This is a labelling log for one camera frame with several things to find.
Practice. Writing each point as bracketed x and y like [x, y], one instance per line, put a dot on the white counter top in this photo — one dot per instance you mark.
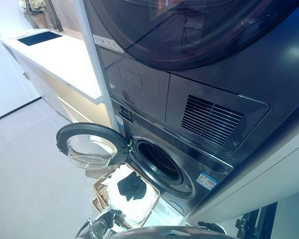
[59, 59]

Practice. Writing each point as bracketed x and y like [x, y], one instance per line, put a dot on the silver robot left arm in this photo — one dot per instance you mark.
[97, 227]

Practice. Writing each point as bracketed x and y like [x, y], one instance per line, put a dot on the blue energy label sticker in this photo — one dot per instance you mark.
[208, 181]

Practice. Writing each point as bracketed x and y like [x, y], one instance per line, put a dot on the black metal stand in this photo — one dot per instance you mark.
[256, 221]

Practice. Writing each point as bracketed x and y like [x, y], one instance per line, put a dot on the white base cabinet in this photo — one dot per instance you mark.
[47, 92]

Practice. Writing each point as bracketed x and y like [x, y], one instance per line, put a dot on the dark grey dryer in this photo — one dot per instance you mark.
[276, 74]

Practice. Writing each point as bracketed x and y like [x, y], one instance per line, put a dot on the round washing machine door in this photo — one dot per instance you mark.
[72, 129]

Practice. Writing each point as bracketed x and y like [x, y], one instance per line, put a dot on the plant in tan pot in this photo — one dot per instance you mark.
[40, 21]

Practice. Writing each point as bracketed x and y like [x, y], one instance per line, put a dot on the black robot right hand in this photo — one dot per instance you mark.
[210, 225]

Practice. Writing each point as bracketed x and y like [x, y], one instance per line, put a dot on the dark tall faucet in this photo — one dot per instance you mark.
[55, 17]

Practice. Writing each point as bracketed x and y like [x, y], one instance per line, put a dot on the wicker laundry basket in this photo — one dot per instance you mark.
[99, 191]

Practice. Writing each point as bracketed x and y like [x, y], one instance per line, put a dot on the black garment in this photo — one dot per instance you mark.
[132, 186]

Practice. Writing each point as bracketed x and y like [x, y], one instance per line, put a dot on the slatted dryer vent grille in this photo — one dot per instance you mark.
[209, 119]

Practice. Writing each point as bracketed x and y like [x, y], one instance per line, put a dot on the dark rectangular sink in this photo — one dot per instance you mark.
[37, 38]

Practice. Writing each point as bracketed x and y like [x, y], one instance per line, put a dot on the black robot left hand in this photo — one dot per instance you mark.
[115, 219]

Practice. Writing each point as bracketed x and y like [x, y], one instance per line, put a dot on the dark grey washing machine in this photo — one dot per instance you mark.
[164, 139]

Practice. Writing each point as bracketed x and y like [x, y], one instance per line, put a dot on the dark round dryer door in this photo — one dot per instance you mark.
[177, 30]

